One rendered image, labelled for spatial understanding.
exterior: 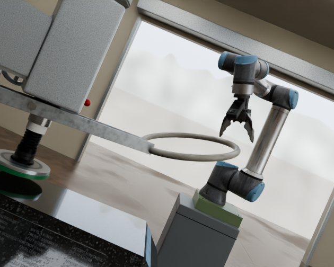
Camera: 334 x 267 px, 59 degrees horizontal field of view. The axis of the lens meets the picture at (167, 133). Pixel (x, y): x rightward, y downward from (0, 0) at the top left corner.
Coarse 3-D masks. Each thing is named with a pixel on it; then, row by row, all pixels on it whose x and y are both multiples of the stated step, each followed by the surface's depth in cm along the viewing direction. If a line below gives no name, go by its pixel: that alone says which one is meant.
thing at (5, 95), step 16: (0, 96) 97; (16, 96) 99; (32, 96) 112; (32, 112) 103; (48, 112) 105; (64, 112) 107; (80, 128) 111; (96, 128) 114; (112, 128) 118; (128, 144) 122; (144, 144) 125
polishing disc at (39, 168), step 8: (0, 152) 108; (8, 152) 113; (0, 160) 100; (8, 160) 103; (32, 160) 116; (16, 168) 100; (24, 168) 102; (32, 168) 106; (40, 168) 110; (48, 168) 114
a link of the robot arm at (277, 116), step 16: (272, 96) 181; (288, 96) 175; (272, 112) 180; (288, 112) 179; (272, 128) 179; (256, 144) 185; (272, 144) 180; (256, 160) 182; (240, 176) 186; (256, 176) 181; (240, 192) 184; (256, 192) 179
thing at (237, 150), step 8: (144, 136) 148; (152, 136) 154; (160, 136) 159; (168, 136) 162; (176, 136) 163; (184, 136) 164; (192, 136) 164; (200, 136) 163; (208, 136) 161; (224, 144) 153; (232, 144) 146; (152, 152) 125; (160, 152) 123; (168, 152) 121; (176, 152) 121; (232, 152) 128; (240, 152) 136; (184, 160) 120; (192, 160) 119; (200, 160) 119; (208, 160) 120; (216, 160) 121; (224, 160) 124
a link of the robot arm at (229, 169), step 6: (216, 162) 199; (222, 162) 193; (216, 168) 195; (222, 168) 192; (228, 168) 191; (234, 168) 192; (210, 174) 199; (216, 174) 194; (222, 174) 192; (228, 174) 190; (234, 174) 189; (210, 180) 196; (216, 180) 193; (222, 180) 191; (228, 180) 188; (216, 186) 192; (222, 186) 192; (228, 186) 189
